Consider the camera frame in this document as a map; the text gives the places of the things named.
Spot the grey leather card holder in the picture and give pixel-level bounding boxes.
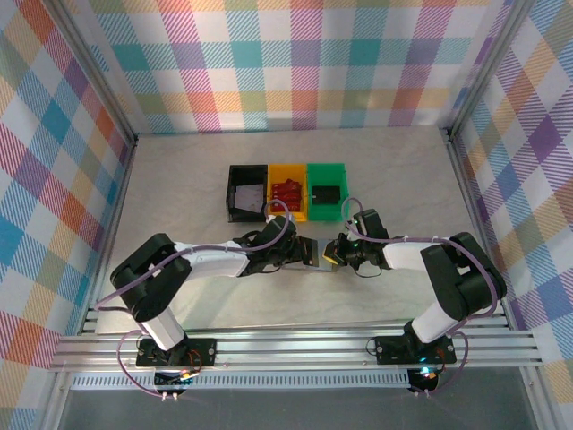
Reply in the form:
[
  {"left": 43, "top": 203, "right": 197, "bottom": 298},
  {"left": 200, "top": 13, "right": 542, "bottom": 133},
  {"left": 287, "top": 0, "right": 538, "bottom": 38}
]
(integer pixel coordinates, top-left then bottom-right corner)
[{"left": 279, "top": 238, "right": 344, "bottom": 274}]

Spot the pile of red cards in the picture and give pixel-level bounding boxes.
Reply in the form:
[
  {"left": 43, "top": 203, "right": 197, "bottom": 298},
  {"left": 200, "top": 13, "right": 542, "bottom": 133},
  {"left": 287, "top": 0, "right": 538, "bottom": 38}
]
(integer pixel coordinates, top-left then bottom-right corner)
[{"left": 269, "top": 178, "right": 304, "bottom": 211}]

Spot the black VIP card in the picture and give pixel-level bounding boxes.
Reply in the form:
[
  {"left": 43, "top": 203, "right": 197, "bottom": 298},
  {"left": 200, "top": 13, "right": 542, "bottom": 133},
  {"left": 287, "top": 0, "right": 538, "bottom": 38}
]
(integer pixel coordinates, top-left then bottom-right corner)
[{"left": 311, "top": 184, "right": 343, "bottom": 205}]

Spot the silver grey card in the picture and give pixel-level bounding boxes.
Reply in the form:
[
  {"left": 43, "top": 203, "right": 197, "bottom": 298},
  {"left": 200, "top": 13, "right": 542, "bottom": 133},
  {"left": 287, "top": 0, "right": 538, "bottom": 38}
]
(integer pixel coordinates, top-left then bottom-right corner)
[{"left": 234, "top": 182, "right": 264, "bottom": 212}]

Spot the yellow plastic bin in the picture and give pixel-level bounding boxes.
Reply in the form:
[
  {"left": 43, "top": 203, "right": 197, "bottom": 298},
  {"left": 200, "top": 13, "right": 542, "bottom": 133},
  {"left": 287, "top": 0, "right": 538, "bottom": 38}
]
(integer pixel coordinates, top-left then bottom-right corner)
[{"left": 267, "top": 163, "right": 310, "bottom": 224}]

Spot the green plastic bin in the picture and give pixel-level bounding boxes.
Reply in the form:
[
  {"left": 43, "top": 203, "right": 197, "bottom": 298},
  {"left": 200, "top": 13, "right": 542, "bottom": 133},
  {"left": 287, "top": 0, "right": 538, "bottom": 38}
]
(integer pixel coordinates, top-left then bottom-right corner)
[{"left": 306, "top": 161, "right": 350, "bottom": 223}]

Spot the black plastic bin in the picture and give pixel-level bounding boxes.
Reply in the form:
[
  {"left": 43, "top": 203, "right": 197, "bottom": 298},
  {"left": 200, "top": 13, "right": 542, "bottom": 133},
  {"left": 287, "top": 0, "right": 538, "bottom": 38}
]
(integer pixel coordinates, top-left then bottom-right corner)
[{"left": 226, "top": 164, "right": 269, "bottom": 224}]

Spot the small controller circuit board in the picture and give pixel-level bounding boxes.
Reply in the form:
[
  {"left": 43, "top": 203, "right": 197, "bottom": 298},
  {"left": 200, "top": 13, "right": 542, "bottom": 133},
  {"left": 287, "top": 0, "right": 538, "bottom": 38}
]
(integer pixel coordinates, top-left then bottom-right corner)
[
  {"left": 153, "top": 367, "right": 197, "bottom": 390},
  {"left": 407, "top": 365, "right": 442, "bottom": 391}
]

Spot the slanted aluminium bar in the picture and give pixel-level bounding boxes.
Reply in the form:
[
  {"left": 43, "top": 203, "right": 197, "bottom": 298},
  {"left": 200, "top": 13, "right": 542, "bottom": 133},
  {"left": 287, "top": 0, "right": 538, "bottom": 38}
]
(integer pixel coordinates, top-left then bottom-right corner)
[{"left": 39, "top": 371, "right": 73, "bottom": 430}]

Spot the thin black wire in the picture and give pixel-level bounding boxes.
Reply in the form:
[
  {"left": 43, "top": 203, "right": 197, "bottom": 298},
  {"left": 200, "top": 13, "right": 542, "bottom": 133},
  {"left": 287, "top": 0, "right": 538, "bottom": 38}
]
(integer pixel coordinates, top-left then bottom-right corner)
[{"left": 353, "top": 263, "right": 386, "bottom": 280}]

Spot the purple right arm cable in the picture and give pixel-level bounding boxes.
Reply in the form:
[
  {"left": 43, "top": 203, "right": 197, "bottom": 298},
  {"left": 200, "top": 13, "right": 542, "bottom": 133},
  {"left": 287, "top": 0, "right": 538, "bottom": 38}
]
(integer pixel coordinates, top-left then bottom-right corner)
[{"left": 341, "top": 198, "right": 501, "bottom": 399}]

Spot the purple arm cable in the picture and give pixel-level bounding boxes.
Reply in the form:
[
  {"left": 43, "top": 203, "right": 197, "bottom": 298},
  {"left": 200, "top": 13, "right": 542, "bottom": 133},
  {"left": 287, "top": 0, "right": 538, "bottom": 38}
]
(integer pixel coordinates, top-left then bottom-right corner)
[
  {"left": 341, "top": 198, "right": 501, "bottom": 399},
  {"left": 93, "top": 199, "right": 299, "bottom": 399}
]

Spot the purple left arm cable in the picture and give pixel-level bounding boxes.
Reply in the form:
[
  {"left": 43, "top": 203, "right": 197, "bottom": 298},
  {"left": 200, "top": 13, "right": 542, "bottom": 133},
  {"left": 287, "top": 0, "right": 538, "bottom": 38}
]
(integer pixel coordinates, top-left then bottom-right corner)
[{"left": 93, "top": 199, "right": 299, "bottom": 399}]

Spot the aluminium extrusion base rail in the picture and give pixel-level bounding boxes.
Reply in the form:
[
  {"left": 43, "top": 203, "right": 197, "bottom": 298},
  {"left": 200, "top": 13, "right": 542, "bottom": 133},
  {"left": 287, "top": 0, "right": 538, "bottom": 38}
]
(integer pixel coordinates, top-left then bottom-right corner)
[{"left": 47, "top": 308, "right": 545, "bottom": 374}]

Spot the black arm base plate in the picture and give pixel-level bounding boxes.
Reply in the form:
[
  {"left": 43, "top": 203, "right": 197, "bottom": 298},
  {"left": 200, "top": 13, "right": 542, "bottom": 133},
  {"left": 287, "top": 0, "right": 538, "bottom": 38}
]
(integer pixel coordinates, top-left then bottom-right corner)
[
  {"left": 373, "top": 335, "right": 458, "bottom": 366},
  {"left": 135, "top": 338, "right": 219, "bottom": 369}
]

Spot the aluminium side rail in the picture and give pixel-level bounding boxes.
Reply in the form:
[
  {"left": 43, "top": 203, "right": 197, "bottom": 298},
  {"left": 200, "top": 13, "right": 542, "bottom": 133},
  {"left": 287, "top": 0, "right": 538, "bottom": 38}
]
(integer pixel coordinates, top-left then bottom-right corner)
[
  {"left": 442, "top": 127, "right": 516, "bottom": 331},
  {"left": 87, "top": 136, "right": 139, "bottom": 335}
]

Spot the white slotted cable duct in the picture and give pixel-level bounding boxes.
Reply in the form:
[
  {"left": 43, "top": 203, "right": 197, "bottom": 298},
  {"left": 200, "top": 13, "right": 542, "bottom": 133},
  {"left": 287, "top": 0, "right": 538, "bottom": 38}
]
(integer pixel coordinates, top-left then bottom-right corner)
[{"left": 66, "top": 374, "right": 415, "bottom": 391}]

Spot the aluminium frame post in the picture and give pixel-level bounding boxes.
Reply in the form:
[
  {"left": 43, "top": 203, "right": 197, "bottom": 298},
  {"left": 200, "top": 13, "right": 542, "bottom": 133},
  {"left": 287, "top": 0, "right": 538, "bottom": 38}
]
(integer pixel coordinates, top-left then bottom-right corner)
[
  {"left": 51, "top": 0, "right": 139, "bottom": 149},
  {"left": 445, "top": 0, "right": 541, "bottom": 142}
]

